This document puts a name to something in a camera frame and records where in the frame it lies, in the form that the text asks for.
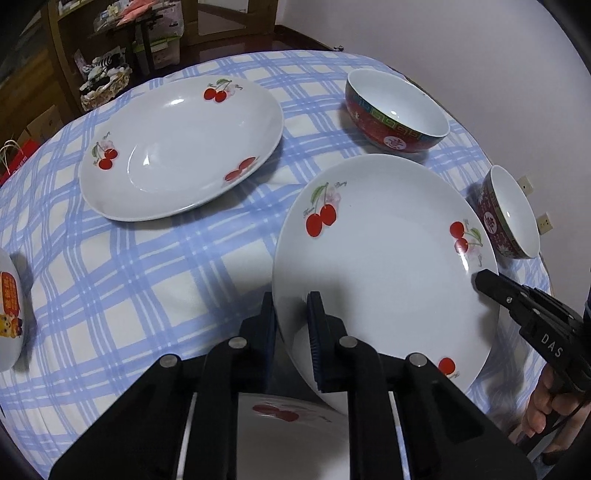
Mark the white power wall socket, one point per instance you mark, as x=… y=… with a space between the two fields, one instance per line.
x=546 y=224

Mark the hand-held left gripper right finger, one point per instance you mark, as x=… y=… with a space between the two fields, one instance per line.
x=316 y=341

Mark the red patterned bowl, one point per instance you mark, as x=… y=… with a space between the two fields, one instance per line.
x=515 y=207
x=401 y=106

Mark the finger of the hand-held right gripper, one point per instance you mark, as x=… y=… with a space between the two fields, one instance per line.
x=496 y=284

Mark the person's right hand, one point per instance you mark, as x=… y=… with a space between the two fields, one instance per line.
x=538 y=406

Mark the blue plaid blanket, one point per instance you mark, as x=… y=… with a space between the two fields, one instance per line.
x=138 y=286

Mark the red paper bag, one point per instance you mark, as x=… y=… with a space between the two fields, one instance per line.
x=21 y=157

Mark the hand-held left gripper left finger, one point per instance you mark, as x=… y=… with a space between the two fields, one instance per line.
x=265 y=332

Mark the wooden shelf cabinet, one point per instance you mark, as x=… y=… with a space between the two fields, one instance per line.
x=64 y=41

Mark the white coaxial wall socket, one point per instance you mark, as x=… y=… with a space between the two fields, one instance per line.
x=526 y=183

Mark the white cherry print plate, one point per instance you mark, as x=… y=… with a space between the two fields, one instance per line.
x=184 y=152
x=286 y=443
x=392 y=277

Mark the white bowl with orange print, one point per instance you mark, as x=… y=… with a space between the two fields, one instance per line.
x=9 y=332

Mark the wicker basket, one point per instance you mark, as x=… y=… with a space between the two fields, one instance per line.
x=104 y=92

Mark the cardboard box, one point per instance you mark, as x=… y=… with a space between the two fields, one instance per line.
x=46 y=122

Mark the clear plastic storage box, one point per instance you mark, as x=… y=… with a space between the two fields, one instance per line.
x=161 y=50

